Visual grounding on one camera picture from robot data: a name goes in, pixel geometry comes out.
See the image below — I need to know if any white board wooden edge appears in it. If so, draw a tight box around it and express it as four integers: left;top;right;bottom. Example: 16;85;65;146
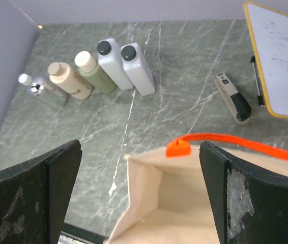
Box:
243;1;288;119

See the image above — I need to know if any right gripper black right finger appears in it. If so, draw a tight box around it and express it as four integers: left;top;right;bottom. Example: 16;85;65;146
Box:
199;141;288;243

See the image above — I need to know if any beige canvas tote bag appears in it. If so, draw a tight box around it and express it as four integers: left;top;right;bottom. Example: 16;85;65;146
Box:
107;133;288;243

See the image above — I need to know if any black marker pen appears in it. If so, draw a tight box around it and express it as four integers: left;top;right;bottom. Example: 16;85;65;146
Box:
250;56;266;107

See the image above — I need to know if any beige cap bottle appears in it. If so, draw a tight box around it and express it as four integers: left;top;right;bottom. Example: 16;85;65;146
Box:
74;51;117;94

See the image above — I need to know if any white bottle grey cap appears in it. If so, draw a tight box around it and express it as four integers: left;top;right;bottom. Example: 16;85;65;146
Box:
96;38;134;90
121;43;155;96

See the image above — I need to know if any small grey black device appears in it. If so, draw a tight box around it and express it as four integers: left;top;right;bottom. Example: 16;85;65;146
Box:
214;73;252;125

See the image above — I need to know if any small white cap bottle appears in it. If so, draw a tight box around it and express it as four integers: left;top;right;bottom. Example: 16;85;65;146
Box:
18;73;33;86

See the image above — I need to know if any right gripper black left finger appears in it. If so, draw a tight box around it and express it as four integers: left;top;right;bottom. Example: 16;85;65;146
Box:
0;140;82;243

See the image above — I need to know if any aluminium rail frame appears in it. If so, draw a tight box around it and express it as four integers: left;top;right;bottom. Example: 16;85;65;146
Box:
61;223;108;244

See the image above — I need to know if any beige round lid bottle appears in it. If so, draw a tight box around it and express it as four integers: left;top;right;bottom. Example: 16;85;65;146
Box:
47;62;92;100

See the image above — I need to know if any clear silver top bottle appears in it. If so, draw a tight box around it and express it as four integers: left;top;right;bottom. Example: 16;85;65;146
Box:
28;76;68;108

